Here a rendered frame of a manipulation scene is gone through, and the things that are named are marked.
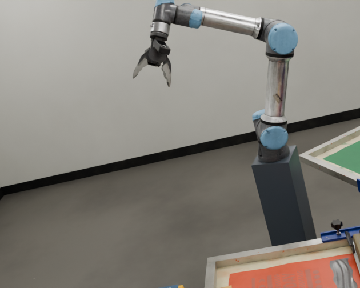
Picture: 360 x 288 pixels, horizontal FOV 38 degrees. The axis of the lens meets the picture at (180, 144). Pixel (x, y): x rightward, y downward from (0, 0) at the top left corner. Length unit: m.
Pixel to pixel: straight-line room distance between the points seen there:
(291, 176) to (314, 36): 3.23
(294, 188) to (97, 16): 3.64
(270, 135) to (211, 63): 3.35
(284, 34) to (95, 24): 3.71
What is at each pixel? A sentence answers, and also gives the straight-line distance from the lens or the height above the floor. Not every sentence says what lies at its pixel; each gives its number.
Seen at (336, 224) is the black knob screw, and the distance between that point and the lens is 2.18.
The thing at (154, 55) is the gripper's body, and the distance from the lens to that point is 2.06.
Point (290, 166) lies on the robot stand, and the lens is 2.43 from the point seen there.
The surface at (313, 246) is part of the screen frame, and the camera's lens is 2.21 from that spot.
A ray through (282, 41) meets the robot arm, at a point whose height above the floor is 1.77.
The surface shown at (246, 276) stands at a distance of 2.18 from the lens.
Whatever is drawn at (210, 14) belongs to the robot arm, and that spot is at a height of 1.92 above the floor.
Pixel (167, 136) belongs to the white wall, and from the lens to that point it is 5.86.
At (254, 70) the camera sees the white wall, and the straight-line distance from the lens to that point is 5.56.
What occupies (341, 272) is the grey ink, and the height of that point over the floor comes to 0.96.
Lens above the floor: 2.25
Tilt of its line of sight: 21 degrees down
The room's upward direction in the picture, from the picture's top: 17 degrees counter-clockwise
